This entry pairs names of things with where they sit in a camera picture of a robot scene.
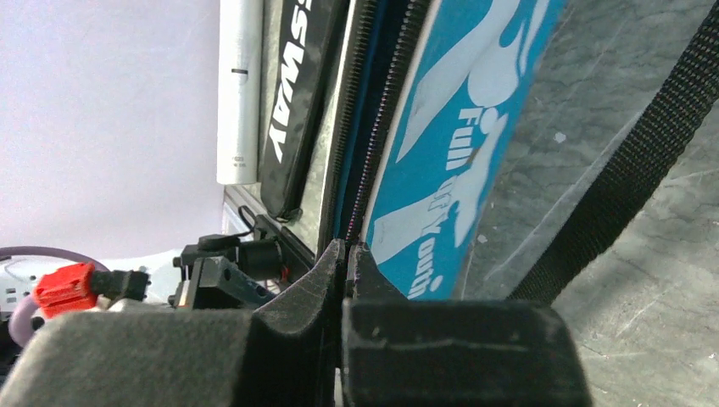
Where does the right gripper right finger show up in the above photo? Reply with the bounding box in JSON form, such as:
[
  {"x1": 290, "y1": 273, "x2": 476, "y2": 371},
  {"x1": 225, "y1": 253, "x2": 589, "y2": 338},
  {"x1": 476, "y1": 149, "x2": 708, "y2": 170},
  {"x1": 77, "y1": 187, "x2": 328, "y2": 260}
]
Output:
[{"x1": 342, "y1": 243, "x2": 593, "y2": 406}]

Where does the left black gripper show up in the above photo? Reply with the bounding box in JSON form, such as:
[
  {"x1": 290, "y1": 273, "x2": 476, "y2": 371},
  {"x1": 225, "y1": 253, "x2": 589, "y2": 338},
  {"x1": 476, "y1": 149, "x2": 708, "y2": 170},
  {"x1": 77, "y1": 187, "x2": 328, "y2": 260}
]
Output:
[{"x1": 170, "y1": 205, "x2": 315, "y2": 309}]

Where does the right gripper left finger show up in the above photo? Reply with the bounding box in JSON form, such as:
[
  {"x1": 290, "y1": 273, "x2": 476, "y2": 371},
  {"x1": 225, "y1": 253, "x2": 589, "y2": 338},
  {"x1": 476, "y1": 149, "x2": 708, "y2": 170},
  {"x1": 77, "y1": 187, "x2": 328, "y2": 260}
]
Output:
[{"x1": 1, "y1": 239, "x2": 346, "y2": 406}]

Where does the white shuttlecock tube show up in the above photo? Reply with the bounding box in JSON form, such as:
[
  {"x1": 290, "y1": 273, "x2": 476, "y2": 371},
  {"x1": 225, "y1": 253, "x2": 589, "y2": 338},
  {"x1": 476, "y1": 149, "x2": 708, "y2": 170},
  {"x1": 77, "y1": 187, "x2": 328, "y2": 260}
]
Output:
[{"x1": 216, "y1": 0, "x2": 264, "y2": 186}]

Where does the black racket cover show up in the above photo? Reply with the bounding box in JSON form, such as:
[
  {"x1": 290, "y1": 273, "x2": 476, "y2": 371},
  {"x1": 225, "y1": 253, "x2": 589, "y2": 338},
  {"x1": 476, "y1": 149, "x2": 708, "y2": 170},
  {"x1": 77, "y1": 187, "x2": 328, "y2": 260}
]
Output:
[{"x1": 260, "y1": 1, "x2": 348, "y2": 221}]

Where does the blue racket cover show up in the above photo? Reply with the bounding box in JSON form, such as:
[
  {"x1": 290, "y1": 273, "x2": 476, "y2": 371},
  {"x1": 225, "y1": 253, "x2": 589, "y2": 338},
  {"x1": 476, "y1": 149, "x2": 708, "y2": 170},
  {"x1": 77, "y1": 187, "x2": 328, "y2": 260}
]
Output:
[{"x1": 317, "y1": 0, "x2": 719, "y2": 304}]

